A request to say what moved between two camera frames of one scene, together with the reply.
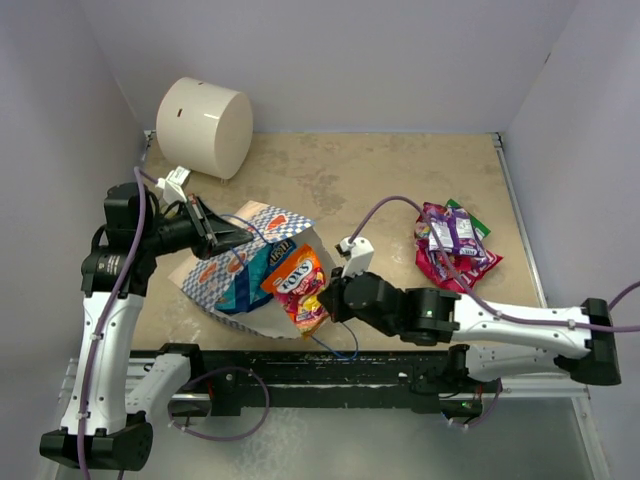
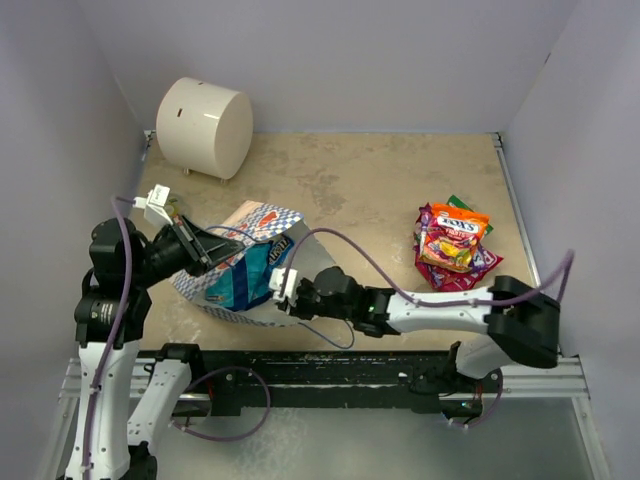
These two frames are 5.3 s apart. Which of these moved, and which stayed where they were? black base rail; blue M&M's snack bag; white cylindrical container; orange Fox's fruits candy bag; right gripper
Moved: orange Fox's fruits candy bag
Stayed: white cylindrical container; right gripper; black base rail; blue M&M's snack bag
